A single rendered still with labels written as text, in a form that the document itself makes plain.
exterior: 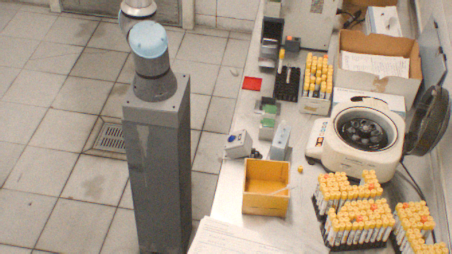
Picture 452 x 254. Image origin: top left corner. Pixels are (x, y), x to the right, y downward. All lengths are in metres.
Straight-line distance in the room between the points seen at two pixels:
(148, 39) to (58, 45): 2.09
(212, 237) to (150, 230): 0.85
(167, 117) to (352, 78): 0.65
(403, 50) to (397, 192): 0.63
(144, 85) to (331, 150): 0.63
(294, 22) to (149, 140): 0.72
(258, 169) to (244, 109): 0.33
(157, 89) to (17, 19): 2.39
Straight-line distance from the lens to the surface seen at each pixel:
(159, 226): 2.32
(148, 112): 1.82
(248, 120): 1.87
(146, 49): 1.70
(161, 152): 1.95
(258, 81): 2.02
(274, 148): 1.66
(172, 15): 3.77
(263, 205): 1.57
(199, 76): 3.41
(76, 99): 3.32
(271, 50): 2.09
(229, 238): 1.54
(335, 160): 1.69
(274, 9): 1.99
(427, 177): 1.83
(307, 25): 2.15
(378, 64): 2.10
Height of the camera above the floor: 2.17
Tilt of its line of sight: 45 degrees down
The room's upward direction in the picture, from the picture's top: 3 degrees clockwise
